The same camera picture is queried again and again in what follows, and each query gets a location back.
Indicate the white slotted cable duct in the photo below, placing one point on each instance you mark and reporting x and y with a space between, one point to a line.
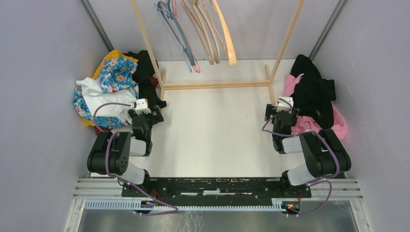
140 205

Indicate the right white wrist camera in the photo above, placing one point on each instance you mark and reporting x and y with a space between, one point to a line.
285 104

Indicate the wooden hanger middle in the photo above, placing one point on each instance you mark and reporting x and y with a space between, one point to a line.
210 27

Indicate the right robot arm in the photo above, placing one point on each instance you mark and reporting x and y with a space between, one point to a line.
324 155

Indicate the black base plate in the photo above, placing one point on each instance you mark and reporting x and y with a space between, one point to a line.
240 191

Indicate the pink plastic hanger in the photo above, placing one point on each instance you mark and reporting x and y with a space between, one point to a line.
185 42

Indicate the white garment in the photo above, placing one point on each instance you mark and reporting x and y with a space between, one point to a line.
94 97

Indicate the black garment left pile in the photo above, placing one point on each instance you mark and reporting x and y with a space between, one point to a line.
143 76

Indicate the wooden clothes rack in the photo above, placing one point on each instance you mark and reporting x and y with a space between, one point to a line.
270 76

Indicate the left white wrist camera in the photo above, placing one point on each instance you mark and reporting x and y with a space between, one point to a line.
141 105

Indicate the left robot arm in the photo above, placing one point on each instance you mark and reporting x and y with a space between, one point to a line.
110 155

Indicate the pink garment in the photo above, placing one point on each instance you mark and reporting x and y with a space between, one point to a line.
306 123

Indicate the blue floral skirt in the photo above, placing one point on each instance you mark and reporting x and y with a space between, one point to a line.
115 75

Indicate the black garment right pile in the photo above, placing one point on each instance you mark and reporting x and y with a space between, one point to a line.
313 95

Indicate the wooden hanger front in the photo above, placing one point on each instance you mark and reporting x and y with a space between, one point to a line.
228 44

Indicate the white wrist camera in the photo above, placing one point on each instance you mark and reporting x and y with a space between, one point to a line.
141 105
285 104

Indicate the wooden hanger back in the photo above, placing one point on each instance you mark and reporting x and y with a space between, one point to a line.
192 11

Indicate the wooden hanger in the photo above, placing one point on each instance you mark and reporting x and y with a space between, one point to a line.
210 27
228 44
192 11

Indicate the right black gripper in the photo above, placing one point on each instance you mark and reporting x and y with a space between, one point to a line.
270 110

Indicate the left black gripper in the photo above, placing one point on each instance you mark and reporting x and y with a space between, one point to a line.
156 118

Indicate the red dotted garment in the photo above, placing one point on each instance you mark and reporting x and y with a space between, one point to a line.
100 129

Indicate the light blue plastic hanger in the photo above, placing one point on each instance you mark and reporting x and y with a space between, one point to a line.
162 11

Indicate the grey plastic hanger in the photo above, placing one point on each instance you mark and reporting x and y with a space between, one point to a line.
176 32

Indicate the black garment pile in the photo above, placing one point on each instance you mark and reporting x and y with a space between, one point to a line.
313 95
143 76

